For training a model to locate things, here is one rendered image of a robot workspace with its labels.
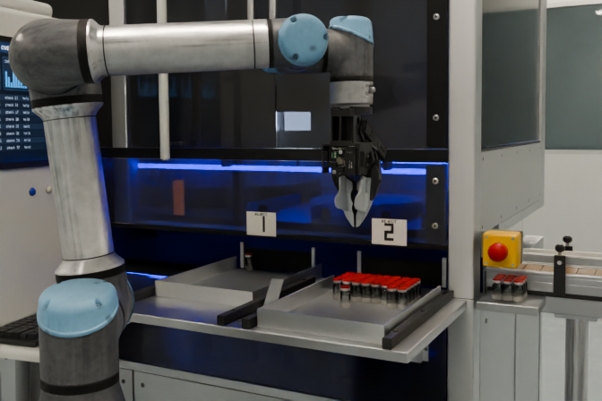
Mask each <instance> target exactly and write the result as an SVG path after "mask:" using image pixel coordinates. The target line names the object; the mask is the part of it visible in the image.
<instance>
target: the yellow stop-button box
mask: <svg viewBox="0 0 602 401"><path fill-rule="evenodd" d="M493 243H503V244H504V245H505V246H506V247H507V249H508V256H507V257H506V259H505V260H503V261H500V262H495V261H493V260H491V259H490V258H489V256H488V253H487V251H488V248H489V246H490V245H492V244H493ZM522 245H523V232H522V231H517V230H501V229H490V230H488V231H487V232H485V233H484V234H483V265H484V266H488V267H498V268H510V269H516V268H517V267H518V266H519V265H520V264H521V263H522Z"/></svg>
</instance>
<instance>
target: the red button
mask: <svg viewBox="0 0 602 401"><path fill-rule="evenodd" d="M487 253H488V256H489V258H490V259H491V260H493V261H495V262H500V261H503V260H505V259H506V257H507V256H508V249H507V247H506V246H505V245H504V244H503V243H493V244H492V245H490V246H489V248H488V251H487Z"/></svg>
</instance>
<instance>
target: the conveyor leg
mask: <svg viewBox="0 0 602 401"><path fill-rule="evenodd" d="M554 316H555V317H556V318H564V319H565V373H564V401H588V379H589V322H590V321H598V318H590V317H581V316H572V315H564V314H555V313H554Z"/></svg>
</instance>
